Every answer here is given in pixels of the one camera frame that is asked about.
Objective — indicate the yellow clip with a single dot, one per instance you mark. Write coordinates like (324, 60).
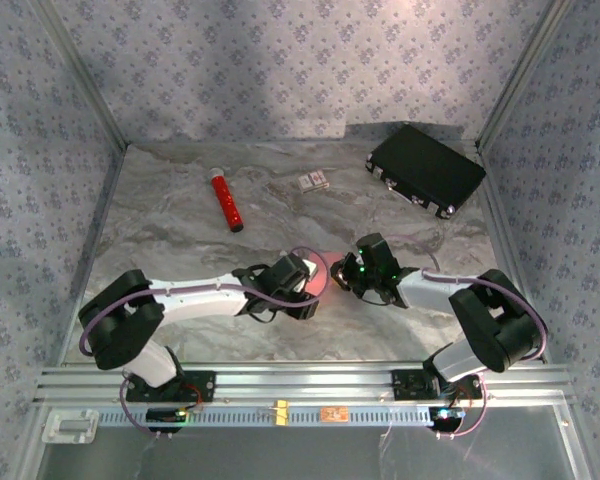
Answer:
(282, 412)

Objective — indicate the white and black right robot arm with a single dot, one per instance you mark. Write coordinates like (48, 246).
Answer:
(495, 325)

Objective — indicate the pink paper sheet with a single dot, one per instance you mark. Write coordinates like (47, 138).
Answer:
(320, 282)

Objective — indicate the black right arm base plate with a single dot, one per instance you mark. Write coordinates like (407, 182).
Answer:
(405, 385)

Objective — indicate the white plastic bracket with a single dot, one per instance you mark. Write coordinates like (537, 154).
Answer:
(70, 426)

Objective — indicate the orange label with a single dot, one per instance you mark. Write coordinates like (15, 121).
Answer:
(335, 414)

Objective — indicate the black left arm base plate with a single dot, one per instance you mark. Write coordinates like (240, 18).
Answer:
(205, 385)

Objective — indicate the black hard case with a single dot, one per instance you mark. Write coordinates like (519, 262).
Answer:
(425, 165)

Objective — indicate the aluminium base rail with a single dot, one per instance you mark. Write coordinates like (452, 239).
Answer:
(305, 382)

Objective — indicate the aluminium table side rail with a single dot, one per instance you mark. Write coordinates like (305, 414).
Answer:
(502, 225)
(92, 250)

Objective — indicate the small playing card box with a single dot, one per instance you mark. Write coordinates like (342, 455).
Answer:
(312, 181)

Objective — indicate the red glitter tube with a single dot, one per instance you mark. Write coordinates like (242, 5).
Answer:
(226, 200)

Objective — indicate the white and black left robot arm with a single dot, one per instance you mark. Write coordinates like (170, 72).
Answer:
(115, 325)

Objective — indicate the aluminium frame post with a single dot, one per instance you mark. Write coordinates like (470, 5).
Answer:
(521, 75)
(84, 75)

